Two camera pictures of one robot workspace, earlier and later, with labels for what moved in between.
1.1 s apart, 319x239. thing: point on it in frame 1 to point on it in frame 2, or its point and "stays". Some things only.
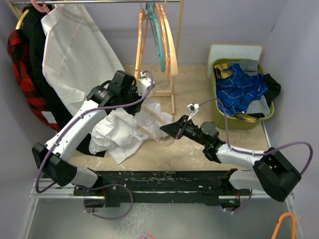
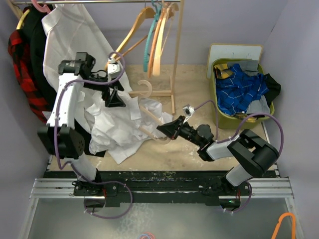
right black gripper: (174, 129) stays
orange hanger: (293, 225) stays
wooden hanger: (170, 40) to (170, 7)
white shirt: (116, 133) stays
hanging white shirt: (76, 56) stays
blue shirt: (236, 92) stays
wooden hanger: (165, 37) to (154, 42)
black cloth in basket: (274, 88) stays
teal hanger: (151, 8) to (157, 13)
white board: (221, 51) stays
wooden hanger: (142, 14) to (146, 13)
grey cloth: (249, 66) stays
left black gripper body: (129, 97) to (100, 87)
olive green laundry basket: (233, 122) stays
